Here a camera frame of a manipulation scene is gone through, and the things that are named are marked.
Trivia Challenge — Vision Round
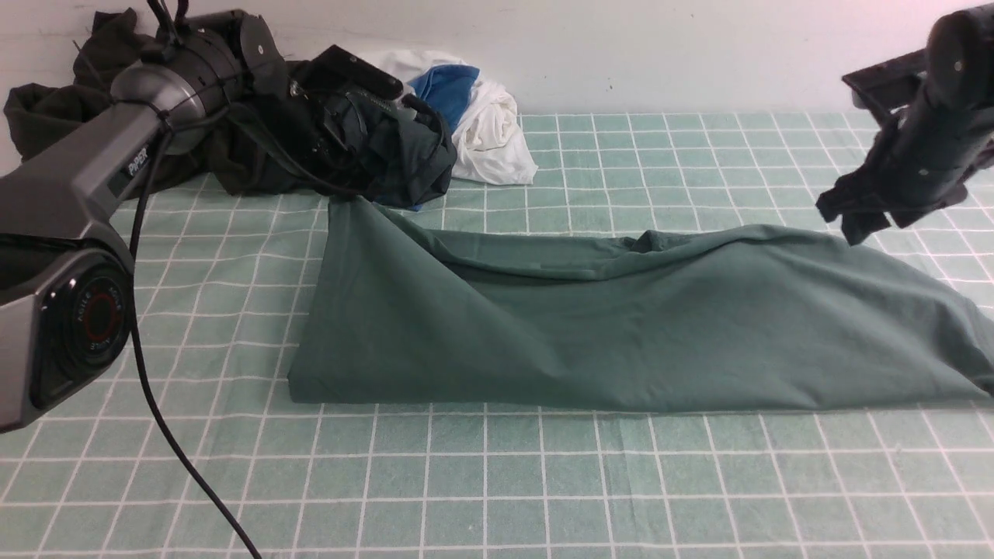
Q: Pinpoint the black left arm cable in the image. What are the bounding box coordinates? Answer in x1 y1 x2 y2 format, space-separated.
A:
128 0 366 559

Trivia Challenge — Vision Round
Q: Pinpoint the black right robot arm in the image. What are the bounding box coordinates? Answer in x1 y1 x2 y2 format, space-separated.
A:
816 4 993 245

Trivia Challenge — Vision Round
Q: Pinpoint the black crumpled garment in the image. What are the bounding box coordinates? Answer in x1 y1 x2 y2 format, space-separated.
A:
3 8 309 196

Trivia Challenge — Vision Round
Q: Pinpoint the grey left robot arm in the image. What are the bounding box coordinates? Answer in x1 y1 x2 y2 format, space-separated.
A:
1 1 411 432

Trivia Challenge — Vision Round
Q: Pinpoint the green long-sleeve shirt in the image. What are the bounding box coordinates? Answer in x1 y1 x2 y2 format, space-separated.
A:
287 200 993 413

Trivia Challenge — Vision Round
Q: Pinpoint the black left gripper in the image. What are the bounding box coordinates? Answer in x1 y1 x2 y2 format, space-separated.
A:
283 45 405 156

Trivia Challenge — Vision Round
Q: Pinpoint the white crumpled garment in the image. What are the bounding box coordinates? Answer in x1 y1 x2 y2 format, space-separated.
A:
361 49 537 186

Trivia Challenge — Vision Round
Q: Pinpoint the dark green crumpled garment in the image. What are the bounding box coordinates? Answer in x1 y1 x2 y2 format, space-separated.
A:
256 93 457 210

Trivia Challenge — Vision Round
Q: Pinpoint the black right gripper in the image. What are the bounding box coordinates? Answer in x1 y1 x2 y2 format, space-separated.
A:
816 100 993 245

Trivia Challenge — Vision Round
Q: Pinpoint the green checkered tablecloth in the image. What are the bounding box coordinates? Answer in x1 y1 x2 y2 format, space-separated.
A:
0 113 994 559

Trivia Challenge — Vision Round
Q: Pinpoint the blue crumpled garment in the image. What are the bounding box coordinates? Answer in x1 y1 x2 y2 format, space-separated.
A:
395 64 479 211

